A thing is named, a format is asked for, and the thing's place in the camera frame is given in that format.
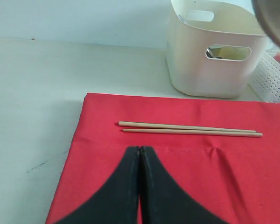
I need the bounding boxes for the cream plastic tub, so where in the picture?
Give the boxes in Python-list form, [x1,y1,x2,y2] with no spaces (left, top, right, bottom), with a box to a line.
[166,0,268,98]

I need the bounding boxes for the white woven plastic basket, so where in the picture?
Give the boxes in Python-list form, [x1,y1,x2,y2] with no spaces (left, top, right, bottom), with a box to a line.
[248,47,280,103]

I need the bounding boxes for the red table cloth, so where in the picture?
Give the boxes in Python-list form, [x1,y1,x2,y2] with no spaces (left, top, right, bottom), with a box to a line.
[46,93,280,224]

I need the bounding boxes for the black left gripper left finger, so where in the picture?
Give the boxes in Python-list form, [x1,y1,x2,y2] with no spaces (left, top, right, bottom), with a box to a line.
[54,147,140,224]

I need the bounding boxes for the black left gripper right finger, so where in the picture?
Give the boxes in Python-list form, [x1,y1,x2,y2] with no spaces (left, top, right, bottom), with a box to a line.
[139,146,226,224]

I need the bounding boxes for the brown wooden plate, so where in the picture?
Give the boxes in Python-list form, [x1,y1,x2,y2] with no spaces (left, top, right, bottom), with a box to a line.
[252,0,280,48]

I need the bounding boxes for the silver table knife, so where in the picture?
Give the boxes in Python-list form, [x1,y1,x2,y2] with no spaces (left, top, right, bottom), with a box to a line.
[206,48,214,58]

